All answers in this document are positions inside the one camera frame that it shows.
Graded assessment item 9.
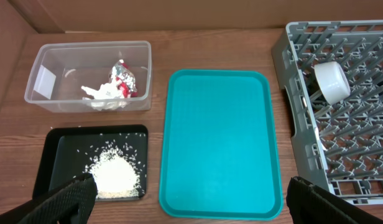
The teal serving tray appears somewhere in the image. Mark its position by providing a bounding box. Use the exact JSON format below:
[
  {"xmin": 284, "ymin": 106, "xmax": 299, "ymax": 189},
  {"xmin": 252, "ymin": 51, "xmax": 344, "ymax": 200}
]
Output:
[{"xmin": 159, "ymin": 70, "xmax": 283, "ymax": 220}]

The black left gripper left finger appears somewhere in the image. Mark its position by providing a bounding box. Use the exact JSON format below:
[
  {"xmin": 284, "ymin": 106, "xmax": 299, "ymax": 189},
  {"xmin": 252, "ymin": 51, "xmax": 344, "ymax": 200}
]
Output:
[{"xmin": 0, "ymin": 173, "xmax": 98, "ymax": 224}]

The black plastic tray bin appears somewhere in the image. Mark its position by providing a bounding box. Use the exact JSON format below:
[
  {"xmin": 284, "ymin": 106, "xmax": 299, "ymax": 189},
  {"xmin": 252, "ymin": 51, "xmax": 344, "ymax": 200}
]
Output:
[{"xmin": 32, "ymin": 124, "xmax": 149, "ymax": 201}]

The red sauce packet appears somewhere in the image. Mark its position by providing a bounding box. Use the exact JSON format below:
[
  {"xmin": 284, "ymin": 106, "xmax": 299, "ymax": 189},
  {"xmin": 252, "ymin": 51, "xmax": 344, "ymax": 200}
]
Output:
[{"xmin": 116, "ymin": 60, "xmax": 137, "ymax": 98}]

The silver foil wrapper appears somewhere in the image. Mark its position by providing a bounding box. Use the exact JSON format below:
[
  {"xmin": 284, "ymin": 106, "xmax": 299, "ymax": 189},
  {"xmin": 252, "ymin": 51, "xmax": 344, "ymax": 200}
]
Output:
[{"xmin": 109, "ymin": 59, "xmax": 137, "ymax": 98}]

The grey dishwasher rack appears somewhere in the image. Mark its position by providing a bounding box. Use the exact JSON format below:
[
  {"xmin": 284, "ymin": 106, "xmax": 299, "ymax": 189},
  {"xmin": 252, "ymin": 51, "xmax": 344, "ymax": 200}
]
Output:
[{"xmin": 272, "ymin": 20, "xmax": 383, "ymax": 205}]

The clear plastic bin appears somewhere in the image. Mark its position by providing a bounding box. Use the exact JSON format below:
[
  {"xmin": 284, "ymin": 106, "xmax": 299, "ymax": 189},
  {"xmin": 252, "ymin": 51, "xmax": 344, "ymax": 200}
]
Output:
[{"xmin": 24, "ymin": 40, "xmax": 152, "ymax": 113}]

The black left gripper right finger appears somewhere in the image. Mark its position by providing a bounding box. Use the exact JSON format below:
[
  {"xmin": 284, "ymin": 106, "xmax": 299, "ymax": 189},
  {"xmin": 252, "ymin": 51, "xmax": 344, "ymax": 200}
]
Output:
[{"xmin": 286, "ymin": 176, "xmax": 383, "ymax": 224}]

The white rice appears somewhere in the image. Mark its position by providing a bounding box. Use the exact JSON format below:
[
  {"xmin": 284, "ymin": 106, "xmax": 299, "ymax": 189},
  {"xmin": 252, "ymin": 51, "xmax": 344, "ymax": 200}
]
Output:
[{"xmin": 69, "ymin": 132, "xmax": 148, "ymax": 201}]

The white tissue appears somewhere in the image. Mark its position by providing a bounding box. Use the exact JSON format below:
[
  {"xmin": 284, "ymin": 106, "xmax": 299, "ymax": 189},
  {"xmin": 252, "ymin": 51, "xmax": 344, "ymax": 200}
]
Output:
[{"xmin": 81, "ymin": 81, "xmax": 128, "ymax": 111}]

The grey bowl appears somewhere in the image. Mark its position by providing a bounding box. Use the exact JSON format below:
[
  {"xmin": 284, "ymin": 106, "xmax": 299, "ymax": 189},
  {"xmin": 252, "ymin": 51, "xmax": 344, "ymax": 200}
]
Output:
[{"xmin": 314, "ymin": 62, "xmax": 351, "ymax": 105}]

